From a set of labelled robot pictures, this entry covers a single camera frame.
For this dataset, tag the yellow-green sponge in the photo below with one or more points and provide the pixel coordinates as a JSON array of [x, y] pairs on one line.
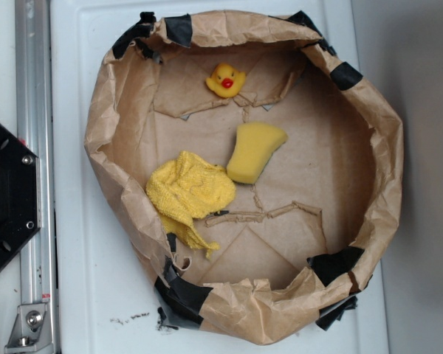
[[255, 144]]

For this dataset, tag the brown paper bag bin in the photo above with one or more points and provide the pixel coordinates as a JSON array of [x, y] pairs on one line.
[[297, 246]]

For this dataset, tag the yellow terry cloth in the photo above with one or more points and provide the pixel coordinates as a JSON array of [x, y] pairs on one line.
[[189, 188]]

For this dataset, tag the yellow rubber duck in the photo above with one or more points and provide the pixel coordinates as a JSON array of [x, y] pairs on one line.
[[226, 81]]

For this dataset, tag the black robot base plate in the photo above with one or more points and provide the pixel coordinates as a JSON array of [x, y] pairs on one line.
[[19, 200]]

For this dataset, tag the aluminium frame rail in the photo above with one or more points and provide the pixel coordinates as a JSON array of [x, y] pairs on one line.
[[38, 268]]

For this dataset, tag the metal corner bracket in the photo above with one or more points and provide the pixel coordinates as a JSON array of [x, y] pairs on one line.
[[32, 330]]

